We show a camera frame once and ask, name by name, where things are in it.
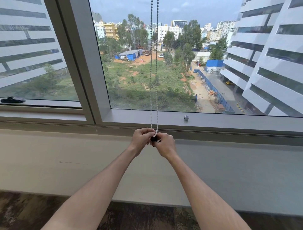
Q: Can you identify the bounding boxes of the white beaded blind chain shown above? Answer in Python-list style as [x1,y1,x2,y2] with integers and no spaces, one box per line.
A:
[150,0,159,138]

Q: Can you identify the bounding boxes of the person's left forearm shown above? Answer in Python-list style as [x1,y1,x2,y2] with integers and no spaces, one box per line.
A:
[41,147,138,230]

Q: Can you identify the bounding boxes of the grey window frame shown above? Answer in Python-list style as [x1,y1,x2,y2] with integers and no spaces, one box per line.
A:
[0,0,303,146]

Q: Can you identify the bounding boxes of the person's left hand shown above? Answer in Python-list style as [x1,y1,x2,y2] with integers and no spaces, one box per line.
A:
[129,128,156,157]

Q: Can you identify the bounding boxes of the person's right forearm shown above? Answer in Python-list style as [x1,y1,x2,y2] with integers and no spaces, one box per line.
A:
[167,151,252,230]

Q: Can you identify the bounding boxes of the person's right hand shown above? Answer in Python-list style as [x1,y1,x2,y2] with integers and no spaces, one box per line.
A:
[151,132,177,159]

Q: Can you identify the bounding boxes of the black window handle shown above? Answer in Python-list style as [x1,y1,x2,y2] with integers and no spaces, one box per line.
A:
[0,96,26,104]

